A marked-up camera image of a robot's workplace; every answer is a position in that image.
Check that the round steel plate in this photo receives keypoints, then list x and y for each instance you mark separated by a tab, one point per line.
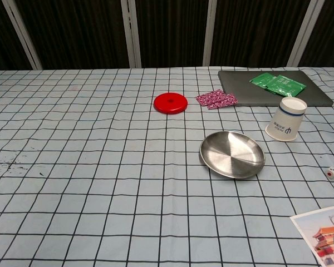
231	155

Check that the white paper cup blue print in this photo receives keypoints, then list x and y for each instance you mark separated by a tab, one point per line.
284	125

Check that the white die red dot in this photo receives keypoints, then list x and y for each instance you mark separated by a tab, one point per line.
333	172

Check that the red round plastic lid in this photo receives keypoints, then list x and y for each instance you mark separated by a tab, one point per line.
171	103

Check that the pink patterned packet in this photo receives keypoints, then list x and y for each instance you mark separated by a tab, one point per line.
225	101
208	97

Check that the light blue checkered tablecloth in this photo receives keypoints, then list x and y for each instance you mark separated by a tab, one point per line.
100	167

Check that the grey closed laptop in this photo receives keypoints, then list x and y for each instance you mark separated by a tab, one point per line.
239	89

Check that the green foil packet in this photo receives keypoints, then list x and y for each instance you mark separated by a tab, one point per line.
261	80
288	85

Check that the postcard with red building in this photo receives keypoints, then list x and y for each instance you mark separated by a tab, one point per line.
323	236

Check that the white metal frame post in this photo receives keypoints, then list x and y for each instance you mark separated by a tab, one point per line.
210	33
22	33
304	33
131	33

